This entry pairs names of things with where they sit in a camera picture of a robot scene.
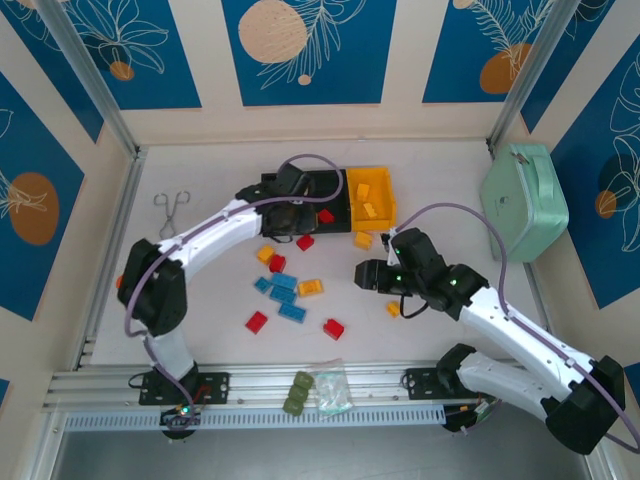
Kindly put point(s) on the orange ball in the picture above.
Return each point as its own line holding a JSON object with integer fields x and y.
{"x": 119, "y": 281}

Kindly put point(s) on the metal tongs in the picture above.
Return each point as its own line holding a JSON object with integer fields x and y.
{"x": 170, "y": 215}

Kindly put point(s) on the yellow plastic bin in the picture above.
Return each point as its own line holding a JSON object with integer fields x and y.
{"x": 385, "y": 185}

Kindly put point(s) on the clear plastic bag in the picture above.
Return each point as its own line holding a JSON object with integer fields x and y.
{"x": 330, "y": 387}

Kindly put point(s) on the mint green zipper case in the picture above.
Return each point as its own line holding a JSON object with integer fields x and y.
{"x": 525, "y": 202}

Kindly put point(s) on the aluminium frame post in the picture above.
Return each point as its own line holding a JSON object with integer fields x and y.
{"x": 525, "y": 70}
{"x": 90, "y": 75}

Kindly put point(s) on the blue lego brick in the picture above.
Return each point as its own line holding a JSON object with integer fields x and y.
{"x": 283, "y": 280}
{"x": 283, "y": 295}
{"x": 292, "y": 313}
{"x": 261, "y": 285}

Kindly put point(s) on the wide aluminium base rail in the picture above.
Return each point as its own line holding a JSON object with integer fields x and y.
{"x": 375, "y": 387}

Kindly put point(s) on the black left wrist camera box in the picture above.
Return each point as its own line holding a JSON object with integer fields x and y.
{"x": 294, "y": 179}

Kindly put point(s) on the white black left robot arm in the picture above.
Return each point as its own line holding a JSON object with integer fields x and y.
{"x": 210, "y": 227}

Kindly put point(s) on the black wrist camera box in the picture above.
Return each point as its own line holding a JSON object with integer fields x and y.
{"x": 417, "y": 247}
{"x": 294, "y": 179}

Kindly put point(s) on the red lego brick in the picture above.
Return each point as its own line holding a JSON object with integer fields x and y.
{"x": 256, "y": 322}
{"x": 305, "y": 243}
{"x": 325, "y": 216}
{"x": 277, "y": 264}
{"x": 333, "y": 329}

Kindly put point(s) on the aluminium side rail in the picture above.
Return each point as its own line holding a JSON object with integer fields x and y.
{"x": 534, "y": 292}
{"x": 125, "y": 210}

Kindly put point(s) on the olive green block strip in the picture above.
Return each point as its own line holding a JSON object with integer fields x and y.
{"x": 298, "y": 392}

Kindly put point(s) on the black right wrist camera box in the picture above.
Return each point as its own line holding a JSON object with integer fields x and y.
{"x": 417, "y": 247}

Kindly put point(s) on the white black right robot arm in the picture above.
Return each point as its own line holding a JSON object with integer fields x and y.
{"x": 520, "y": 330}

